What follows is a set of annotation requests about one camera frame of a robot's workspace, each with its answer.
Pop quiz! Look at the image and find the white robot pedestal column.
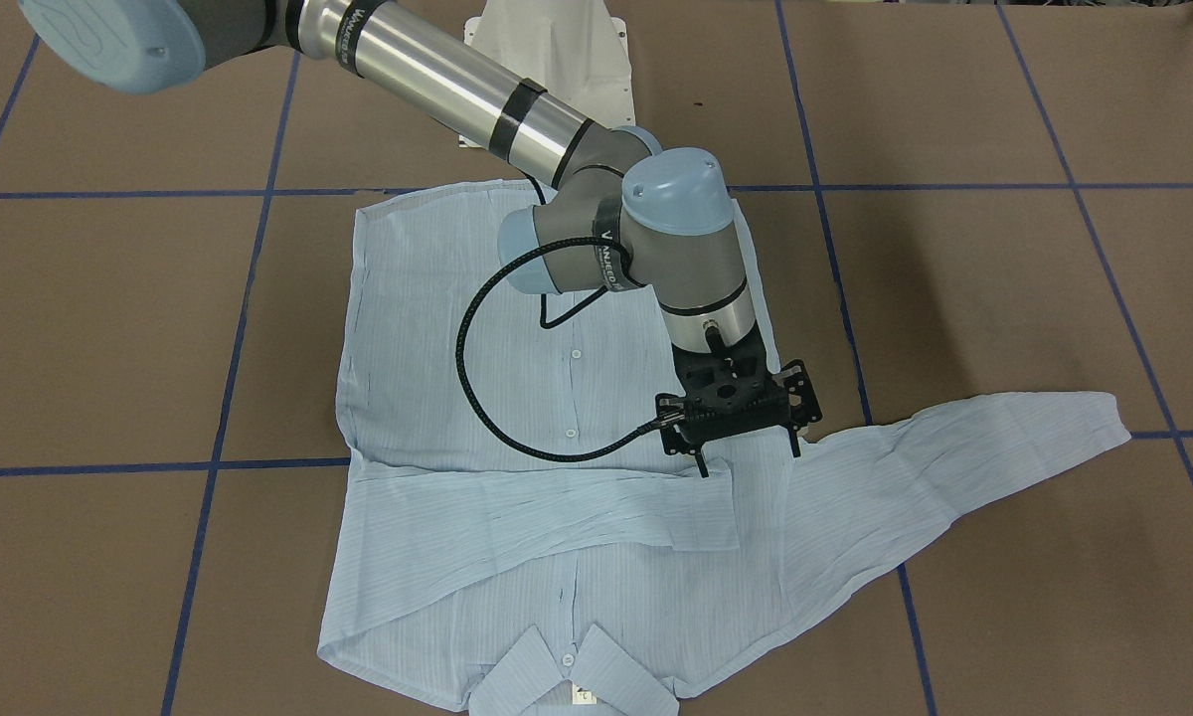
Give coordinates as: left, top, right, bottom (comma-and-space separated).
463, 1, 637, 128

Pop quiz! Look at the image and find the light blue button shirt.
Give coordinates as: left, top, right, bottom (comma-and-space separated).
316, 180, 1129, 715

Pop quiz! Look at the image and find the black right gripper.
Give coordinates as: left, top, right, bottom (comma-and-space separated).
654, 329, 822, 479

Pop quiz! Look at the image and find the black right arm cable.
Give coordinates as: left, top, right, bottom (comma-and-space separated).
455, 175, 679, 463

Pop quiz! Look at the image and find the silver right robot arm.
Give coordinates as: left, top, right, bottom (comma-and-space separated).
19, 1, 822, 463

